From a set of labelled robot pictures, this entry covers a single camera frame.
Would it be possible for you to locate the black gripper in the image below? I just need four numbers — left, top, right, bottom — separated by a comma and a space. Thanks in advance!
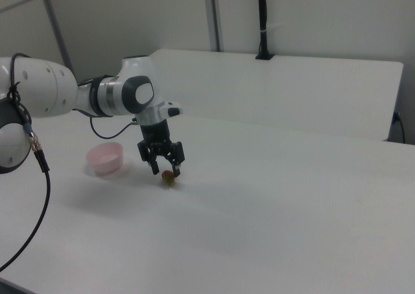
137, 119, 186, 178

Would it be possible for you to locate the red strawberry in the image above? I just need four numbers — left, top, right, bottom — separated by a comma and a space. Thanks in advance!
161, 169, 177, 188

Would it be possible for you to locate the pink plastic bowl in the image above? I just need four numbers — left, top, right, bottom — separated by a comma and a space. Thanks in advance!
85, 141, 125, 178

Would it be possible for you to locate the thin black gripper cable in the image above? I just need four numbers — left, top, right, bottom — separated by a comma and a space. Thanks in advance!
89, 116, 141, 138

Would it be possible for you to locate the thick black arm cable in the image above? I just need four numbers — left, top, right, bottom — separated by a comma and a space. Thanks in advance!
0, 53, 52, 271

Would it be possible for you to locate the grey metal frame post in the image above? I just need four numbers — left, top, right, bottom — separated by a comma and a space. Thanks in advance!
37, 0, 73, 78
203, 0, 225, 53

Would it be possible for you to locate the black clamp pole mount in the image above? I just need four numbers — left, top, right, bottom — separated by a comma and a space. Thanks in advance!
255, 0, 276, 62

